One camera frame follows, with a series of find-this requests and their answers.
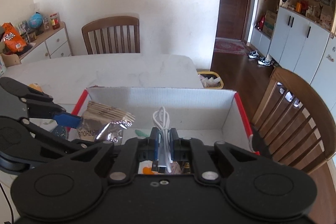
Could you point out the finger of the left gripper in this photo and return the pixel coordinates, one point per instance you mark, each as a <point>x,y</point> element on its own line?
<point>50,110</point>

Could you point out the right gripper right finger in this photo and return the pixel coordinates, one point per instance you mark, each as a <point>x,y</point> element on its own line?
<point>196,153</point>

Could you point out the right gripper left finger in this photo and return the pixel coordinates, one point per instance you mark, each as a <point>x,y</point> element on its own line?
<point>131,154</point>

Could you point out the black snack bar packet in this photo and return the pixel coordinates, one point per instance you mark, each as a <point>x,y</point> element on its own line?
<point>186,168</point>

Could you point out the yellow plush toy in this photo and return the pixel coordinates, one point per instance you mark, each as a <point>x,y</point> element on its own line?
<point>36,87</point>

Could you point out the teal green pen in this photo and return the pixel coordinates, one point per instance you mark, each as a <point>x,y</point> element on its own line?
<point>141,134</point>

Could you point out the red cardboard box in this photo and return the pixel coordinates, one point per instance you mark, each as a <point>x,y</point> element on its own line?
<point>206,114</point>

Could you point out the brown foil snack bag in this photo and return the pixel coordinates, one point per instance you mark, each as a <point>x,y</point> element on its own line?
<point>101,123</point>

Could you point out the pink pastry packet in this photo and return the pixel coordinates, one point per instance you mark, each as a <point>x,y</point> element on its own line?
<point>175,168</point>

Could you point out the white drawer cabinet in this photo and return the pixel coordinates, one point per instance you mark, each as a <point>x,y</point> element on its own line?
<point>51,44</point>

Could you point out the orange snack bag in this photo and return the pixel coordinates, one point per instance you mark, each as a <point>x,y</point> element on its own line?
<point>12,39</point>

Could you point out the yellow rim trash bin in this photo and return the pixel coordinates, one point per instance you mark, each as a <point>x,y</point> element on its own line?
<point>210,80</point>

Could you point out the blue globe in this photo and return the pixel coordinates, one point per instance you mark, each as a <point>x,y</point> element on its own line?
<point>35,22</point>

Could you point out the red lid jar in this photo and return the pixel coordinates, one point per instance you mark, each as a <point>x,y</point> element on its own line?
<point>55,23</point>

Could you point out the wooden chair behind table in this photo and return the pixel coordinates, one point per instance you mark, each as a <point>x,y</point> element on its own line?
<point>115,34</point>

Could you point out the wooden chair at right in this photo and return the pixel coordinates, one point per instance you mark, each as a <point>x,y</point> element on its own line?
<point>292,124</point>

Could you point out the white wall cabinet unit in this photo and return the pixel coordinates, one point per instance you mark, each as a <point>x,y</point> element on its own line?
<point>299,35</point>

